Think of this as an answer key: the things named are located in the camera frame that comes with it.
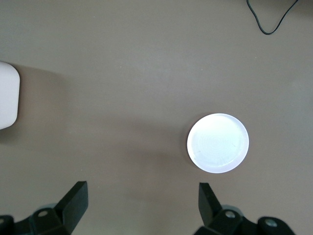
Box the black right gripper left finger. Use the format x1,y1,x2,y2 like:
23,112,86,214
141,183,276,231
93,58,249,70
0,180,88,235

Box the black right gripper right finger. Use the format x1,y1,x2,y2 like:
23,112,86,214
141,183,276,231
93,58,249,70
194,182,294,235

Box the white round plate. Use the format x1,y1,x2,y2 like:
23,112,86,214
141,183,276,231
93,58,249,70
187,113,250,174

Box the white lunch box grey latches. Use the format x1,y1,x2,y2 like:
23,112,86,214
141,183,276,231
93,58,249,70
0,61,21,130

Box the black looped table cable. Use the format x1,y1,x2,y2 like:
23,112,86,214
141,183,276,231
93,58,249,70
246,0,300,35

